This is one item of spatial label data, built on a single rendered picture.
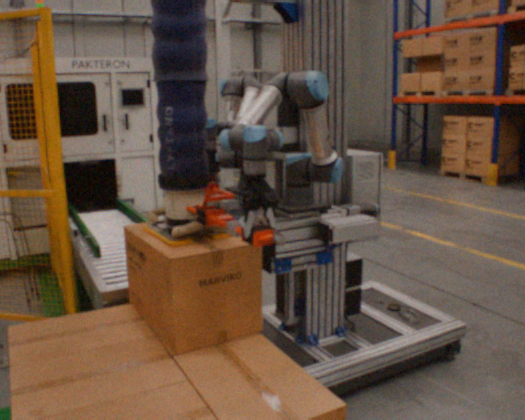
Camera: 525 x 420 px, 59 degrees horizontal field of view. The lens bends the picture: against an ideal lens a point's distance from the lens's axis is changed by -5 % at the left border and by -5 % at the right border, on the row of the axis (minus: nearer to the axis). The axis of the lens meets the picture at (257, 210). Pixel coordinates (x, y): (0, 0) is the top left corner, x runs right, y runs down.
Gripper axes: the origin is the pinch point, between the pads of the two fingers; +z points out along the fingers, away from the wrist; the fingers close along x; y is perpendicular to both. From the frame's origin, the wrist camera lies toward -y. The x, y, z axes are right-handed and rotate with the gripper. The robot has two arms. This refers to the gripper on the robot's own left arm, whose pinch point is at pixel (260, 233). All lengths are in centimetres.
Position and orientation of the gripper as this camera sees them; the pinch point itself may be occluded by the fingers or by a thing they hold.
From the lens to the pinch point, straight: 161.7
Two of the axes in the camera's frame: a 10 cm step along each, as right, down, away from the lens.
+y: -5.3, -1.7, 8.3
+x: -8.5, 1.3, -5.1
